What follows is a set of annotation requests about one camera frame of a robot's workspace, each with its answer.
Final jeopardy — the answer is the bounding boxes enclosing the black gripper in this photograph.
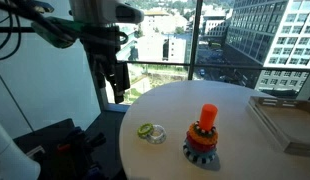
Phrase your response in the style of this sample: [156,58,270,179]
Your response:
[79,24,131,105]

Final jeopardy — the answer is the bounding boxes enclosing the blue and black clamps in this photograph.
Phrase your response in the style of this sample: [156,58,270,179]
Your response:
[54,126,108,180]

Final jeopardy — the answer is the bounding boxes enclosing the black case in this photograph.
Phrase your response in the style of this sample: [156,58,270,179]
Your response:
[13,117,78,180]

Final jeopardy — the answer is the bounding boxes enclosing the slim window mullion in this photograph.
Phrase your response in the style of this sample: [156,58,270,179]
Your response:
[187,0,205,81]

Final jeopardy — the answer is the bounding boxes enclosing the orange stacking peg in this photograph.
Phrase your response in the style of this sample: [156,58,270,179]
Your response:
[198,103,219,132]

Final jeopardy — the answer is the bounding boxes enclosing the dark window railing bar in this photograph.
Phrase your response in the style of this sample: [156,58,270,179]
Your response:
[116,59,310,74]

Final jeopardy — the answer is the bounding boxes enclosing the white rounded cover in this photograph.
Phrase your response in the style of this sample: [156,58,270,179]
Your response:
[0,117,42,180]

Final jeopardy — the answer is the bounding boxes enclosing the wooden tray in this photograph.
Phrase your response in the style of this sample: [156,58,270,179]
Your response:
[246,95,310,158]

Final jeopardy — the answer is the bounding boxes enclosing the wide window frame post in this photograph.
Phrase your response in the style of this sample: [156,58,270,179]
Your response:
[72,13,110,112]

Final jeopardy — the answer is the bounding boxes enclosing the black cable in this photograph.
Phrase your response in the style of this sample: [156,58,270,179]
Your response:
[115,29,130,46]
[0,0,29,63]

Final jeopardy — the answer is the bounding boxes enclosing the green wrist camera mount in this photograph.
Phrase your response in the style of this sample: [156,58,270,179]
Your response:
[30,16,87,50]

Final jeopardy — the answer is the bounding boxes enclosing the clear toy ring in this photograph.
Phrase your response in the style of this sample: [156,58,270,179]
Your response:
[146,124,168,145]

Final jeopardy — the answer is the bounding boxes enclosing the camera on stand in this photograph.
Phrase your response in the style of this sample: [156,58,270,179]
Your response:
[28,0,56,14]

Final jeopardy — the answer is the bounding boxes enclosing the orange toy ring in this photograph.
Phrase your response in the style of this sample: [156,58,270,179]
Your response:
[187,123,219,146]

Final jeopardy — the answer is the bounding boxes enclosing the red toy ring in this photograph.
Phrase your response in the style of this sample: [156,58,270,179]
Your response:
[185,131,217,154]

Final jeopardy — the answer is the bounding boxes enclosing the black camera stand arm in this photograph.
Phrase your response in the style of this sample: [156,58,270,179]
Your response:
[0,26,37,35]

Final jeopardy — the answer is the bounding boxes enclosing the blue toy ring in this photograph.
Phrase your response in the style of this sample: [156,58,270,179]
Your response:
[183,139,218,160]

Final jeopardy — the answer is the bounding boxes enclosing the large black and white ring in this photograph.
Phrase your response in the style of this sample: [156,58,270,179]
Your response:
[181,143,217,165]

